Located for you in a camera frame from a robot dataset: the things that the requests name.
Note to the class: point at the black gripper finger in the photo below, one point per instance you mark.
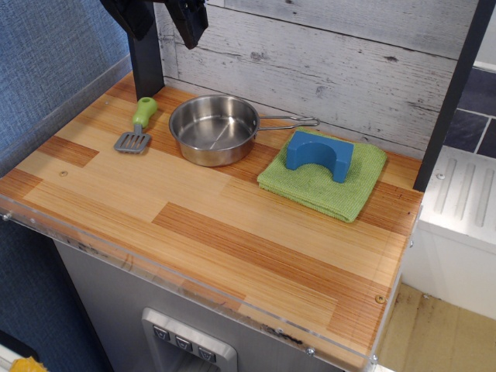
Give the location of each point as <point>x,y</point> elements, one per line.
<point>190,18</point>
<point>133,16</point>

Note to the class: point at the blue arch-shaped wooden handle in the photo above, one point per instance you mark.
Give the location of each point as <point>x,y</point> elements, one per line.
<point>306,149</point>

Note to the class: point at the stainless steel pan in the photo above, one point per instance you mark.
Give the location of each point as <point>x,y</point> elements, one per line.
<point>219,130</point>

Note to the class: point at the green folded cloth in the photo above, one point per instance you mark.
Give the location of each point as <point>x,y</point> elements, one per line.
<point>312,184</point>

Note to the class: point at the clear acrylic edge guard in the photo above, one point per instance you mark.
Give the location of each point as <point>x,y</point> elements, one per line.
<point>308,280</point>

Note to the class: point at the grey toy fridge cabinet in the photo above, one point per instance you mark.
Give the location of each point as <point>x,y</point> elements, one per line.
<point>114,293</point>

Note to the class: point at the silver dispenser panel with buttons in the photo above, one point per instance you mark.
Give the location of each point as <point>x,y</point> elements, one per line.
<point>175,346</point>

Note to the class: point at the white ribbed sink unit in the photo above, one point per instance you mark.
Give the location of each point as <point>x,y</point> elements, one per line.
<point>452,250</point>

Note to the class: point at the yellow object at corner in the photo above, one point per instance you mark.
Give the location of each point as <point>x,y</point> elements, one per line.
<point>27,365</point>

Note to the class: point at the dark left cabinet post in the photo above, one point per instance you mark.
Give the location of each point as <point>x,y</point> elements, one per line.
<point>146,60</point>

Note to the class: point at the dark cabinet post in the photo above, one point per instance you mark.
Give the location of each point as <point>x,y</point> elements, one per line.
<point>146,60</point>
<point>468,54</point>

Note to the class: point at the green handled grey spatula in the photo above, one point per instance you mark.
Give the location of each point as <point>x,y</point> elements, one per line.
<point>135,142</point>

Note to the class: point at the dark right cabinet post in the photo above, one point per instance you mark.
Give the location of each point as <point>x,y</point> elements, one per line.
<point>468,54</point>

